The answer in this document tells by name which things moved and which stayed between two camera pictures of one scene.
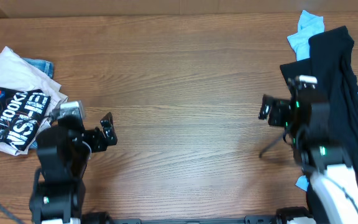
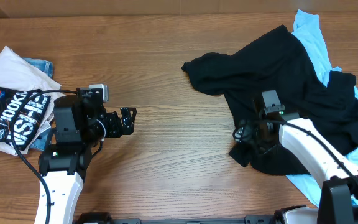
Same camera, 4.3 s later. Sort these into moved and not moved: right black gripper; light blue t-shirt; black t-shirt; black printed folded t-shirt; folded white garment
Moved: black t-shirt; right black gripper; light blue t-shirt
Not moved: folded white garment; black printed folded t-shirt
